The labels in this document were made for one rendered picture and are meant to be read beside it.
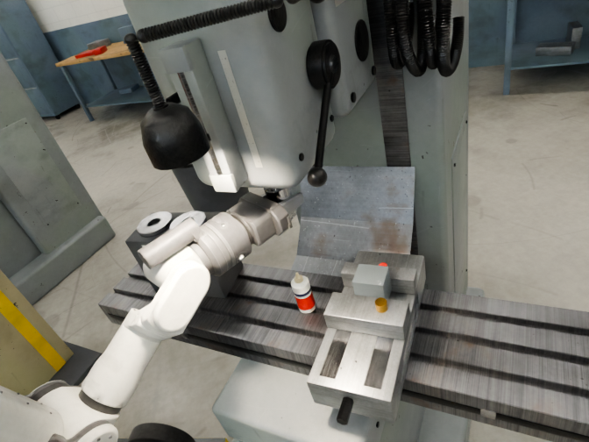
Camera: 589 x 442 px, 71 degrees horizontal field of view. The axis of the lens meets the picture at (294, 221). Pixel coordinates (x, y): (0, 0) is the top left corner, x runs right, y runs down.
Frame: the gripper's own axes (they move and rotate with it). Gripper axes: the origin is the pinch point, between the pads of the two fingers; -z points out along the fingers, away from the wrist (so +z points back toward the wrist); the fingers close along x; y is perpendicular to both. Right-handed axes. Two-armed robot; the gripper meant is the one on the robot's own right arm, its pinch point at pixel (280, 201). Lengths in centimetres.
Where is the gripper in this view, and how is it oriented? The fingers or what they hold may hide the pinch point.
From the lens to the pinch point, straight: 77.2
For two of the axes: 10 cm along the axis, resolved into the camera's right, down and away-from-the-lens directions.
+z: -7.1, 5.3, -4.7
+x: -6.7, -2.9, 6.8
